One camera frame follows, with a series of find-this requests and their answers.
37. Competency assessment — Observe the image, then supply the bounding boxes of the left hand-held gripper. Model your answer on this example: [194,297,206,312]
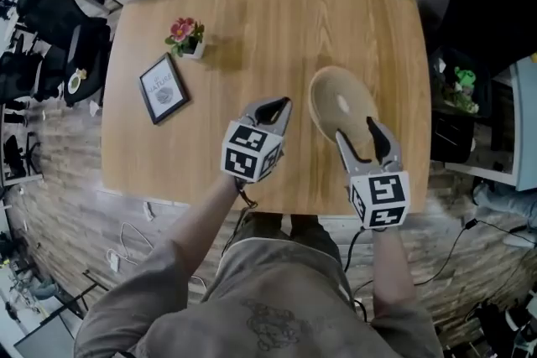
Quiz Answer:
[220,96,294,184]

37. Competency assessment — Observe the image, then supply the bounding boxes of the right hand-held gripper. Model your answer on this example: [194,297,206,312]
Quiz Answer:
[335,116,411,231]

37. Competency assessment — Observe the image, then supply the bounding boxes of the person's right forearm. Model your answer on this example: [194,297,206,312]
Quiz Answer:
[370,225,417,322]

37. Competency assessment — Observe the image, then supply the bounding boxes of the person's left forearm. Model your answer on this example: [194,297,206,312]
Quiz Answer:
[166,173,241,288]

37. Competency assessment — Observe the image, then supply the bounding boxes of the wooden table with white legs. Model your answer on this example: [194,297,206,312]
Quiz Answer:
[100,0,434,217]

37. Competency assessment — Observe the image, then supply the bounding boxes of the person's dark trousers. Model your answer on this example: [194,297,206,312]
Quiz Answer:
[239,212,341,265]

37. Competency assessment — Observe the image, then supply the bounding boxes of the black framed picture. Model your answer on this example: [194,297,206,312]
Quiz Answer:
[138,52,191,127]

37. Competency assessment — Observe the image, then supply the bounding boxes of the potted pink flower plant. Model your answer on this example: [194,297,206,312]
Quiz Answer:
[164,16,207,61]

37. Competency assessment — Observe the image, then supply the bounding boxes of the green toy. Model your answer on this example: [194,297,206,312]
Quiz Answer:
[454,67,478,92]

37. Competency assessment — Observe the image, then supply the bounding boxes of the light blue table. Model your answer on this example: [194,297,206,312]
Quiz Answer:
[444,53,537,193]

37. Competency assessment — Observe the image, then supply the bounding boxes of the black office chair with toy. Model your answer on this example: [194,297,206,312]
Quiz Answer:
[426,0,524,165]

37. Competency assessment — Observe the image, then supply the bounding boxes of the person's grey-brown shirt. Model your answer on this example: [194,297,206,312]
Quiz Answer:
[72,236,446,358]

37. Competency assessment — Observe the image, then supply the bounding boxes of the black office chair with plate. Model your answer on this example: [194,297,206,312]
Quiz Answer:
[15,0,113,107]

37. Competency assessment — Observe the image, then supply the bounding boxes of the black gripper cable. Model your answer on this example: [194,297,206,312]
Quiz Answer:
[342,226,367,274]

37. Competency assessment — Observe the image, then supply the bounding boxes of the black cable with adapter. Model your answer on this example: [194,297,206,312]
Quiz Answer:
[413,216,537,287]

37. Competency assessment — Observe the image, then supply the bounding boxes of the white cable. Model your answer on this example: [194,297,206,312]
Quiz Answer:
[106,221,154,272]

